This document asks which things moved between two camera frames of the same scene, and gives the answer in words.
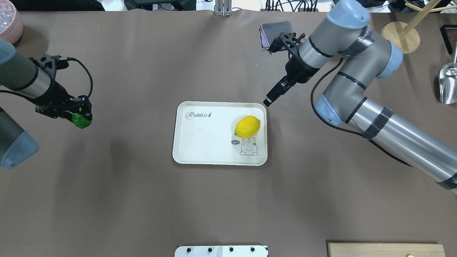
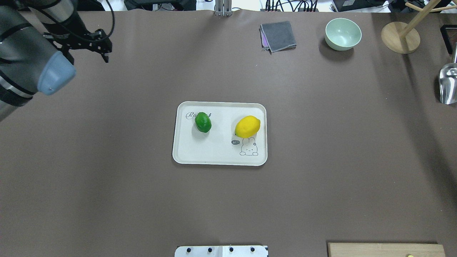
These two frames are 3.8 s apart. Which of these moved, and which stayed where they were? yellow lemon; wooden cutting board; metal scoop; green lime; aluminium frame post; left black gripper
Moved: left black gripper; green lime
Stayed: metal scoop; aluminium frame post; yellow lemon; wooden cutting board
